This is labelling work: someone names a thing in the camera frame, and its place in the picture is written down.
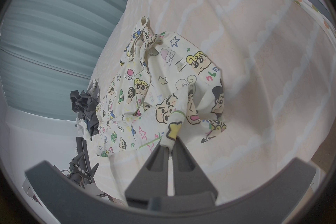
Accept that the black garment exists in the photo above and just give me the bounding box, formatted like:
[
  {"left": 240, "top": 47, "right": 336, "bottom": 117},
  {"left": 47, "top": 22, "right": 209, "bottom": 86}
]
[{"left": 69, "top": 90, "right": 102, "bottom": 141}]

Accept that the blue-green curtain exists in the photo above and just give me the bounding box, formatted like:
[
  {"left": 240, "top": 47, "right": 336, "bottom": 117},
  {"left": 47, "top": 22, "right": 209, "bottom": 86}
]
[
  {"left": 0, "top": 48, "right": 94, "bottom": 123},
  {"left": 0, "top": 0, "right": 138, "bottom": 79}
]

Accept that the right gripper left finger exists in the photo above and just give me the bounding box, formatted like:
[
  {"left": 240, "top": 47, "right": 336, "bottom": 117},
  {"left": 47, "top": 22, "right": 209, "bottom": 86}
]
[{"left": 124, "top": 144, "right": 170, "bottom": 201}]

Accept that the white printed pyjama top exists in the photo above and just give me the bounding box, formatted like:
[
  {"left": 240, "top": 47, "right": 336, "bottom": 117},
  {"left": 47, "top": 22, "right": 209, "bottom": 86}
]
[{"left": 94, "top": 17, "right": 228, "bottom": 159}]

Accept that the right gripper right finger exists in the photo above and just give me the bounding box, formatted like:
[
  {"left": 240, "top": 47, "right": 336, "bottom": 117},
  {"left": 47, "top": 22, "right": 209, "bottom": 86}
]
[{"left": 171, "top": 136, "right": 219, "bottom": 201}]

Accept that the bed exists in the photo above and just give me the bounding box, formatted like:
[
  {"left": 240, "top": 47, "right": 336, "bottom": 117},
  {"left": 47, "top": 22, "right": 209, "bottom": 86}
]
[{"left": 89, "top": 0, "right": 336, "bottom": 208}]

